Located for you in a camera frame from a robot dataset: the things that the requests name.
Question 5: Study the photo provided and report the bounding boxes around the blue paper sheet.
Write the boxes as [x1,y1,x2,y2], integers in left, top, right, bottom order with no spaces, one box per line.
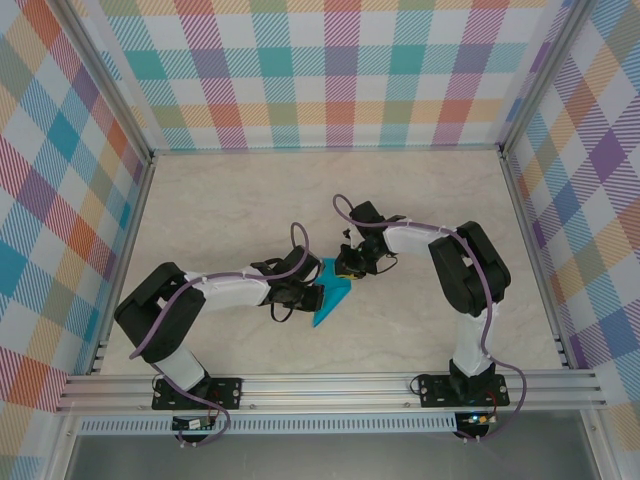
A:
[310,256,365,329]

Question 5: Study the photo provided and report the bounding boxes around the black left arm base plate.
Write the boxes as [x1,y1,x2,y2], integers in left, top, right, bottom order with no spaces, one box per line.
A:
[151,377,245,411]

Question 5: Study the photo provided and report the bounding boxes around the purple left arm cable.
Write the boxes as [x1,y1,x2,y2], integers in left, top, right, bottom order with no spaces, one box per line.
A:
[128,221,314,448]

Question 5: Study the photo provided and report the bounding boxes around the perforated white cable tray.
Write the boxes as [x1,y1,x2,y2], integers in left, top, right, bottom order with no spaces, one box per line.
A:
[79,412,459,435]

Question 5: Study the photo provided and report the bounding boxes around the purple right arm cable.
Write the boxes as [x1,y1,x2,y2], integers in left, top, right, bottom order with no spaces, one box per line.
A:
[332,193,529,444]

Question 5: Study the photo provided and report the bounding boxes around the aluminium corner post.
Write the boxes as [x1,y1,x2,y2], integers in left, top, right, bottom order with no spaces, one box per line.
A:
[58,0,156,164]
[498,0,604,154]

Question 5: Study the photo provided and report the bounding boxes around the aluminium back frame rail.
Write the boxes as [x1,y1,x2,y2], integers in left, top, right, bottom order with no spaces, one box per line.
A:
[152,144,504,156]

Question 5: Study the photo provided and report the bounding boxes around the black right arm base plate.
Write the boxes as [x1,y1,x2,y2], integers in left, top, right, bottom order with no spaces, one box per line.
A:
[418,373,510,409]

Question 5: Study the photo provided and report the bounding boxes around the long aluminium mounting rail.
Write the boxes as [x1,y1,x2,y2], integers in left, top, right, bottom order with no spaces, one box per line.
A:
[55,370,609,414]

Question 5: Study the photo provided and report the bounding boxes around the aluminium side frame rail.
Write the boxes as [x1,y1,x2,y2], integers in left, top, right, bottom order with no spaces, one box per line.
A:
[499,152,574,370]
[87,154,157,376]

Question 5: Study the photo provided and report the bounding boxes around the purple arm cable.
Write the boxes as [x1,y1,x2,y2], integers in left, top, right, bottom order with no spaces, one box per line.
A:
[128,221,314,448]
[332,193,529,444]

